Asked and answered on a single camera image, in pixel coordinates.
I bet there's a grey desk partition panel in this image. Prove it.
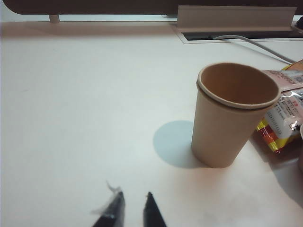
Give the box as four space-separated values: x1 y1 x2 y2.
0 0 303 16

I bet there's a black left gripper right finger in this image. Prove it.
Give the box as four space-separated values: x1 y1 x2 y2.
143 191 168 227

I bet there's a colourful chips bag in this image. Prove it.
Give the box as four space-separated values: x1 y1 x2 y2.
257 59 303 156

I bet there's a white cable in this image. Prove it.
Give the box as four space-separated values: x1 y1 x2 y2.
213 35 296 64

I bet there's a white cable tray flap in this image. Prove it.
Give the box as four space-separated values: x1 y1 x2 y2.
177 5 298 31

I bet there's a white cable slot frame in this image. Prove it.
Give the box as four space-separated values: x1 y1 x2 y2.
171 23 303 44

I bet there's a brown paper cup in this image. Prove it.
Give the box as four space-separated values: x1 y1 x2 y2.
196 61 281 112
191 82 273 169

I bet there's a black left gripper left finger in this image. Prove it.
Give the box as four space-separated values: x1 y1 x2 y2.
91 181 125 227

